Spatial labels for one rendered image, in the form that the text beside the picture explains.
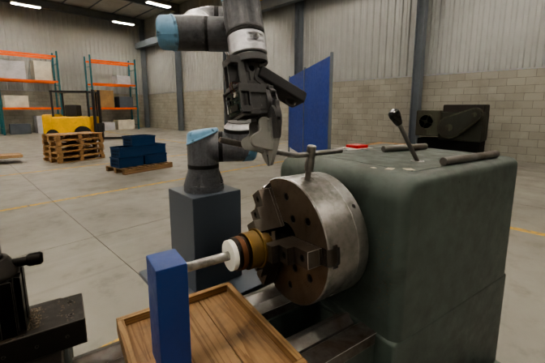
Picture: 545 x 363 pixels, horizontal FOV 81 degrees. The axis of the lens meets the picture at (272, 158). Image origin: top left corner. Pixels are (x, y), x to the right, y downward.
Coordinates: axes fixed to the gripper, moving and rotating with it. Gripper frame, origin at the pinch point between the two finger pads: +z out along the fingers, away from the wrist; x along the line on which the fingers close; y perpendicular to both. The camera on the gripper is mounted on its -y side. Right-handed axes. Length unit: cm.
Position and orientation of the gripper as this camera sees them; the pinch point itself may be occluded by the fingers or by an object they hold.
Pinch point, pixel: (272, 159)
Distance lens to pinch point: 62.2
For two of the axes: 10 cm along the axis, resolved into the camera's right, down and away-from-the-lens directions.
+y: -8.3, 0.9, -5.5
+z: 1.4, 9.9, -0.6
